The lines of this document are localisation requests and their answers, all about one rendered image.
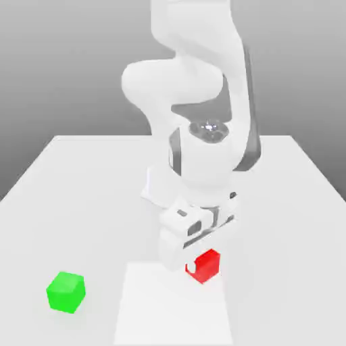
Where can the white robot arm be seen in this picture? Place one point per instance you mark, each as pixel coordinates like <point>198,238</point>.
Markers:
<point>194,67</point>

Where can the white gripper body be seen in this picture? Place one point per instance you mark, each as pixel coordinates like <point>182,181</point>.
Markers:
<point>170,250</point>

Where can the small red cube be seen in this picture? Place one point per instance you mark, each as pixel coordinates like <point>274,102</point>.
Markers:
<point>207,266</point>

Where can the small green cube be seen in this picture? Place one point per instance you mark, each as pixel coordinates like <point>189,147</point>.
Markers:
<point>65,292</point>

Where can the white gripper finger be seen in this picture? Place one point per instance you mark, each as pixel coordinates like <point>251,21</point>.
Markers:
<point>192,266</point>

